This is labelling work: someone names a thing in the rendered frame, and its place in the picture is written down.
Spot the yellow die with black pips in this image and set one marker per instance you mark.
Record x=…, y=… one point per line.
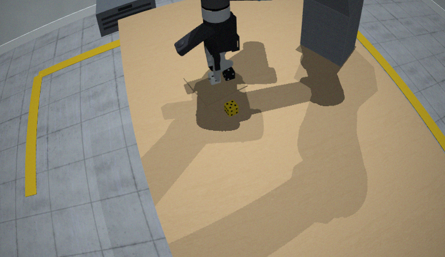
x=231, y=108

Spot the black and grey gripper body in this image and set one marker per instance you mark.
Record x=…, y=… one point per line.
x=225, y=37

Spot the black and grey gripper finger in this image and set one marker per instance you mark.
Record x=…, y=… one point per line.
x=208, y=56
x=219, y=63

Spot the grey die with black pips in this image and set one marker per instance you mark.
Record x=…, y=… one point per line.
x=212, y=79

